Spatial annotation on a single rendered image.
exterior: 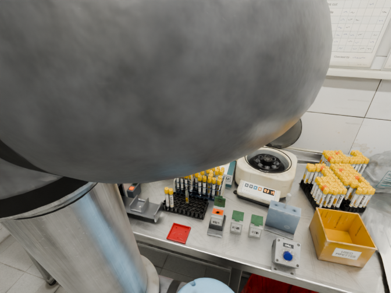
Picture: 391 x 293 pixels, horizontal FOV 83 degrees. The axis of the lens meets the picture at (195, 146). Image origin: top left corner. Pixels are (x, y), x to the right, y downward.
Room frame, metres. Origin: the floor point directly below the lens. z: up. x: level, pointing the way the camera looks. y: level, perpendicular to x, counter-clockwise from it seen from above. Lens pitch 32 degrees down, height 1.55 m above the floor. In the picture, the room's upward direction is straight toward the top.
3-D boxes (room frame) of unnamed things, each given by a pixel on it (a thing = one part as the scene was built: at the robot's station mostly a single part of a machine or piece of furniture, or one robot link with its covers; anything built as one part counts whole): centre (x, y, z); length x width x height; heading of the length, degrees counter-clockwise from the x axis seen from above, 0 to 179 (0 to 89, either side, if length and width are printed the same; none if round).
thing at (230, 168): (0.86, -0.15, 0.92); 0.24 x 0.12 x 0.10; 163
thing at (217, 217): (0.53, -0.08, 0.92); 0.05 x 0.04 x 0.06; 164
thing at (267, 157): (0.79, -0.32, 0.97); 0.15 x 0.15 x 0.07
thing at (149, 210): (0.59, 0.23, 0.92); 0.21 x 0.07 x 0.05; 73
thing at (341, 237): (0.45, -0.46, 0.93); 0.13 x 0.13 x 0.10; 78
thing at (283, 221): (0.53, -0.31, 0.92); 0.10 x 0.07 x 0.10; 65
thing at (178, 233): (0.50, 0.06, 0.88); 0.07 x 0.07 x 0.01; 73
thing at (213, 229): (0.53, -0.08, 0.89); 0.09 x 0.05 x 0.04; 164
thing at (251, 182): (0.77, -0.31, 0.94); 0.30 x 0.24 x 0.12; 154
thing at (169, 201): (0.63, 0.04, 0.93); 0.17 x 0.09 x 0.11; 73
